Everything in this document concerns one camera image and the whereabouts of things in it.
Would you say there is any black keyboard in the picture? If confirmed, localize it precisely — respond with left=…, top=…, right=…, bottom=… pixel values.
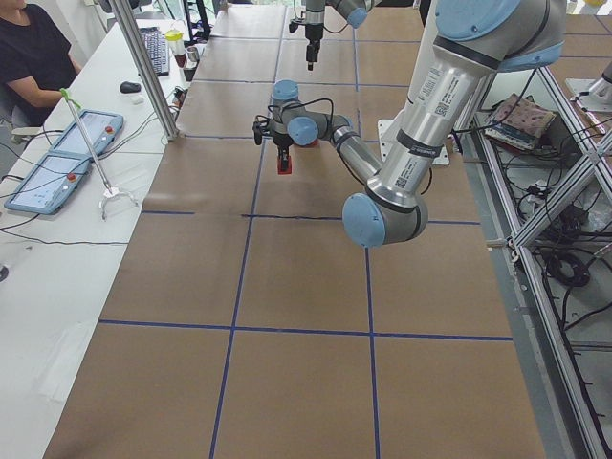
left=139, top=27, right=170, bottom=77

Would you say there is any silver metal cup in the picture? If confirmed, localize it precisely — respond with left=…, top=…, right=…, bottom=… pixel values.
left=186, top=46, right=200, bottom=63

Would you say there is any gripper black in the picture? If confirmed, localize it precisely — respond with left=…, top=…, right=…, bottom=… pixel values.
left=252, top=115, right=293, bottom=171
left=289, top=11, right=324, bottom=71

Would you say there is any red cube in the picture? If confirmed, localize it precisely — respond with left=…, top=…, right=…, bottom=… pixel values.
left=277, top=157, right=293, bottom=175

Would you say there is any reacher grabber stick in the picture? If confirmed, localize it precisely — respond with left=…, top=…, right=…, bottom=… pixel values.
left=59, top=88, right=140, bottom=221

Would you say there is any seated person black shirt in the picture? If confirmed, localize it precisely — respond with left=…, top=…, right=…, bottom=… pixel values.
left=1, top=1, right=82, bottom=127

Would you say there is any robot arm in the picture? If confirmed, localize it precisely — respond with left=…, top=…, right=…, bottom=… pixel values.
left=252, top=1, right=566, bottom=248
left=289, top=0, right=380, bottom=71

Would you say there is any black computer mouse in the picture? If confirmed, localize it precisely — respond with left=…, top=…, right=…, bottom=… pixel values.
left=119, top=81, right=142, bottom=95

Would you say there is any teach pendant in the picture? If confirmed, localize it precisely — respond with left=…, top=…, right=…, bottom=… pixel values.
left=49, top=108, right=125, bottom=162
left=4, top=152, right=90, bottom=215

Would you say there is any teach pendant far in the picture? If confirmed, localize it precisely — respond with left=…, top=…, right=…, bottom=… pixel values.
left=49, top=108, right=125, bottom=162

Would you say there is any aluminium frame post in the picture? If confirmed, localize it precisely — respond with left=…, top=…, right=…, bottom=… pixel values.
left=109, top=0, right=179, bottom=142

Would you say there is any folded cloth pile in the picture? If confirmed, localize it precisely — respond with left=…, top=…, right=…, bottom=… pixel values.
left=484, top=94, right=557, bottom=150

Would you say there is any teach pendant near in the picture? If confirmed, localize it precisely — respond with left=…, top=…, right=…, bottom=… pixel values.
left=4, top=152, right=90, bottom=215

